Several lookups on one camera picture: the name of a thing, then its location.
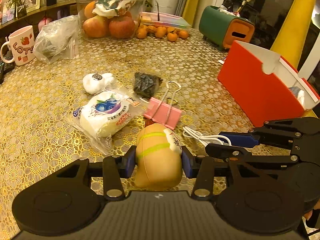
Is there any white usb cable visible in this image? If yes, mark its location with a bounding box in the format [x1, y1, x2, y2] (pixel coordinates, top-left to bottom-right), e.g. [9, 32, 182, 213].
[182, 126, 232, 147]

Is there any yellow squishy bun toy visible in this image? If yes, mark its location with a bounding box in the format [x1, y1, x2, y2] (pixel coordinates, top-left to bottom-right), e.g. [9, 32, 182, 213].
[135, 124, 182, 190]

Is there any red cardboard box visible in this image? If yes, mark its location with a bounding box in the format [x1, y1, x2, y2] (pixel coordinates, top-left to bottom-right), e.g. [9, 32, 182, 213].
[217, 41, 319, 127]

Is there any packaged white bread bun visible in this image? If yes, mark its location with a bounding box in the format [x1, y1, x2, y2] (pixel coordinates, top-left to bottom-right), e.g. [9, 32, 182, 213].
[66, 86, 145, 156]

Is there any pink binder clip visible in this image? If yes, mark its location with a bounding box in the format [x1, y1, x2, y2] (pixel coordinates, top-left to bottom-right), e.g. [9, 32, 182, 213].
[144, 81, 182, 130]

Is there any white plush toy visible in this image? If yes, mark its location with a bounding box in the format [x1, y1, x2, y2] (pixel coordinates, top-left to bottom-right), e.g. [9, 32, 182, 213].
[82, 73, 114, 94]

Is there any small black wrapped packet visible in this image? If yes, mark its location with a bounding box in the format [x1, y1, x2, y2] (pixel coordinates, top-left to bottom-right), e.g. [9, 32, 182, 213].
[133, 72, 163, 99]

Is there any green orange tissue box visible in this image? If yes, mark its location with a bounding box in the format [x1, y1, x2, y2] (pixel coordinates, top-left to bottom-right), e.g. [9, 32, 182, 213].
[199, 5, 255, 50]

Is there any small mandarin orange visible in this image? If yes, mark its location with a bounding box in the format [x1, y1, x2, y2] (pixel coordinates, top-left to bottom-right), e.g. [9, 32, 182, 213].
[167, 33, 178, 42]
[178, 30, 189, 39]
[155, 27, 167, 38]

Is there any clear plastic bag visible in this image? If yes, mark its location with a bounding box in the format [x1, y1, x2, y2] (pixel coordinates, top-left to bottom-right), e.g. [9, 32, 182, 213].
[33, 15, 79, 64]

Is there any red apple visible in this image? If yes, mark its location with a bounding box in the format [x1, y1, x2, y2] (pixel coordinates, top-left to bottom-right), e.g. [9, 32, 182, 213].
[109, 16, 136, 39]
[82, 15, 110, 38]

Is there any pastel flat plastic case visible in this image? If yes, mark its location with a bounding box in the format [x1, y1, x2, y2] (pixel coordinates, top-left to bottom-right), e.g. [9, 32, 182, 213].
[139, 11, 191, 29]

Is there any black remote control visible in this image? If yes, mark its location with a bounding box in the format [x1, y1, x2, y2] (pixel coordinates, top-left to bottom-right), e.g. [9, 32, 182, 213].
[0, 50, 15, 84]

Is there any clear fruit container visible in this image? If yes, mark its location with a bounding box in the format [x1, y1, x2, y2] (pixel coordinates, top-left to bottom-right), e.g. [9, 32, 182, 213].
[75, 0, 148, 41]

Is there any pink strawberry mug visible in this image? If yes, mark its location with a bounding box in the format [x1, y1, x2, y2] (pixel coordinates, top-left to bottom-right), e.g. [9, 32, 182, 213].
[1, 25, 35, 66]

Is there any wooden tv cabinet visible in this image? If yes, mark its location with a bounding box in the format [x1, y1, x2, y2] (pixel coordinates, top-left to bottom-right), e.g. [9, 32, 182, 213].
[1, 0, 78, 38]

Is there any potted green plant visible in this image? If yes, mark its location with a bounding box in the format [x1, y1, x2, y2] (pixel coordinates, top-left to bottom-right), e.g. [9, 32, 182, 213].
[3, 0, 27, 22]

